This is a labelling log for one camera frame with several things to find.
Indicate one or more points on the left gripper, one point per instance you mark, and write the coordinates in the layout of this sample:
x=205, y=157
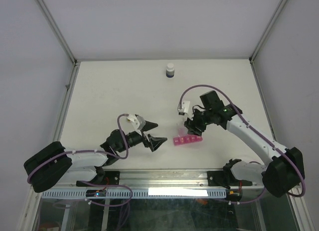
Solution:
x=154, y=141

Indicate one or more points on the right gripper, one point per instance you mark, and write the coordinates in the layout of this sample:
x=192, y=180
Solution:
x=192, y=127

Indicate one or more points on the pink weekly pill organizer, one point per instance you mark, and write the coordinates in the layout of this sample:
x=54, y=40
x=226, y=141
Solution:
x=183, y=138

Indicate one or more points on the clear bottle yellow pills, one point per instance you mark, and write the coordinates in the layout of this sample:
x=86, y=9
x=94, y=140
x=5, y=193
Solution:
x=180, y=127

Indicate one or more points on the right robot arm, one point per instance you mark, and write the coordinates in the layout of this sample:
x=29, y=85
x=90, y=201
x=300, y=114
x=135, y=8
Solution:
x=281, y=169

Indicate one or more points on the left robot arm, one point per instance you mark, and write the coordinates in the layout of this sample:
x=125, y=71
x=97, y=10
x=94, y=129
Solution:
x=54, y=164

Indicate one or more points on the white cap dark bottle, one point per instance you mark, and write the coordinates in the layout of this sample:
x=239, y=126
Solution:
x=170, y=70

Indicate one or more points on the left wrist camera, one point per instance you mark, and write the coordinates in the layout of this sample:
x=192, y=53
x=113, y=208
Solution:
x=137, y=121

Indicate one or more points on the aluminium mounting rail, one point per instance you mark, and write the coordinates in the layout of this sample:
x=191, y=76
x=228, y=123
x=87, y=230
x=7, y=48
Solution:
x=134, y=179

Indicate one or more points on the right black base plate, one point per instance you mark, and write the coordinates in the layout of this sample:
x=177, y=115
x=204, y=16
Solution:
x=218, y=178

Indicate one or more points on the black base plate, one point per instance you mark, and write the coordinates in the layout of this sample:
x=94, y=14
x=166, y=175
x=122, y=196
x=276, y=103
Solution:
x=104, y=178
x=218, y=178

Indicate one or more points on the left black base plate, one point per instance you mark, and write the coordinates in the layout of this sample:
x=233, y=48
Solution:
x=104, y=178

